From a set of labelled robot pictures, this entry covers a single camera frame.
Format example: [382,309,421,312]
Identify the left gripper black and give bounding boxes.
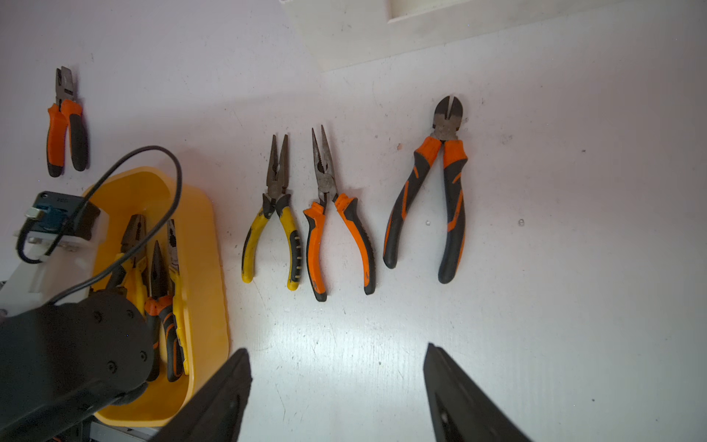
[1,289,155,441]

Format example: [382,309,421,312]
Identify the orange black diagonal cutters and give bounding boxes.
[382,95,469,285]

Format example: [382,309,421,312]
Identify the small orange combination pliers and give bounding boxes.
[46,66,89,178]

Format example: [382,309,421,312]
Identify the orange black pliers in box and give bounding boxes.
[145,241,184,382]

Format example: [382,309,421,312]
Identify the yellow black combination pliers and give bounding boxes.
[106,214,148,315]

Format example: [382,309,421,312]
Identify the yellow handled slim pliers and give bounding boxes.
[167,219,190,376]

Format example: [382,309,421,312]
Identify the yellow plastic storage box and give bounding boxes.
[91,167,230,427]

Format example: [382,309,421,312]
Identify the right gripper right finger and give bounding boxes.
[423,343,530,442]

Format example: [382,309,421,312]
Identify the orange long nose pliers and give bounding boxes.
[302,123,377,303]

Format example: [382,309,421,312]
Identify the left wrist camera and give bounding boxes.
[16,191,101,264]

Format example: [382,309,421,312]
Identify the yellow needle nose pliers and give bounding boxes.
[240,133,304,292]

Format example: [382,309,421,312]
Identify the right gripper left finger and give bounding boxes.
[151,348,252,442]

